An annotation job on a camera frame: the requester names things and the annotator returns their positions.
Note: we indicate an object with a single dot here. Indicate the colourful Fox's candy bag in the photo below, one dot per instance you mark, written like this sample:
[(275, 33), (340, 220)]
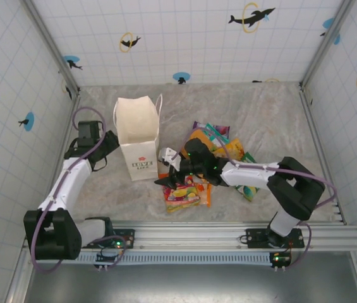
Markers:
[(181, 199)]

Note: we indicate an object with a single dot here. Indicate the white paper bag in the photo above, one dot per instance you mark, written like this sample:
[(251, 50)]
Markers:
[(138, 132)]

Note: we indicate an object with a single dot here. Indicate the orange green Krax snack bag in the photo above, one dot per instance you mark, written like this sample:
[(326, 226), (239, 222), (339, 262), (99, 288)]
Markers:
[(198, 135)]

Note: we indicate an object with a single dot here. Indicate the small orange snack packet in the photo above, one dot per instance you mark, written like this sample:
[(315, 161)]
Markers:
[(208, 195)]

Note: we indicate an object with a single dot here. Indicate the purple teal snack packet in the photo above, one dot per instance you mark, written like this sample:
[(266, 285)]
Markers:
[(220, 130)]

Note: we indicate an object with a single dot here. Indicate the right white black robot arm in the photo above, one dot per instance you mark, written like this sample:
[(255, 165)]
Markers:
[(247, 175)]

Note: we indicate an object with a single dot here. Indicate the fish blue circle sticker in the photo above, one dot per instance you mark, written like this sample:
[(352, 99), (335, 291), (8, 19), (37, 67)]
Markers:
[(29, 121)]

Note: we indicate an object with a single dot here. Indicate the shark blue circle sticker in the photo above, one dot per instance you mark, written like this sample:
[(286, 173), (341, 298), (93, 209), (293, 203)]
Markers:
[(70, 60)]

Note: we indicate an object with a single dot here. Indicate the penguin blue circle sticker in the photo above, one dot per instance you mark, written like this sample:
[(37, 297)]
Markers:
[(181, 77)]

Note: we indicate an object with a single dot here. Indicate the small black circuit board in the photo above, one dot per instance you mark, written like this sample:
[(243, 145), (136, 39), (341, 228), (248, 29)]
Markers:
[(105, 259), (280, 259)]

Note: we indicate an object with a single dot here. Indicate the aluminium mounting rail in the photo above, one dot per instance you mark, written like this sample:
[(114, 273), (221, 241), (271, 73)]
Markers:
[(191, 235)]

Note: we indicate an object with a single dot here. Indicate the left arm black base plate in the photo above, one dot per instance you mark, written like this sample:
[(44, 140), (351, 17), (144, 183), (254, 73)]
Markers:
[(127, 236)]

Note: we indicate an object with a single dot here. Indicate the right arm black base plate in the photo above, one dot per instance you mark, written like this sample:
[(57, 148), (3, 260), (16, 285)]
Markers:
[(255, 236)]

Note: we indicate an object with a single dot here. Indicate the aluminium frame post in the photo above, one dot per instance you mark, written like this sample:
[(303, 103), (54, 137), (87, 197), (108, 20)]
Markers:
[(52, 47), (326, 41)]

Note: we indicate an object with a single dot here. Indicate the blue patch wall sticker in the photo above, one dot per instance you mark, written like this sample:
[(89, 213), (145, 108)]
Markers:
[(328, 22)]

